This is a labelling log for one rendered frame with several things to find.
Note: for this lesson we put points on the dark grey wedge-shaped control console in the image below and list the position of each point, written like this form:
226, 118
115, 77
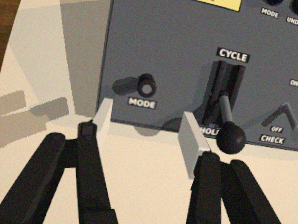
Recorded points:
177, 51

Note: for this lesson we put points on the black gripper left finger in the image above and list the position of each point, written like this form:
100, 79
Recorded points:
30, 196

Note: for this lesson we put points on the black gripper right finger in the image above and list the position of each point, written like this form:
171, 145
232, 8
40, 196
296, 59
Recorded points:
244, 200

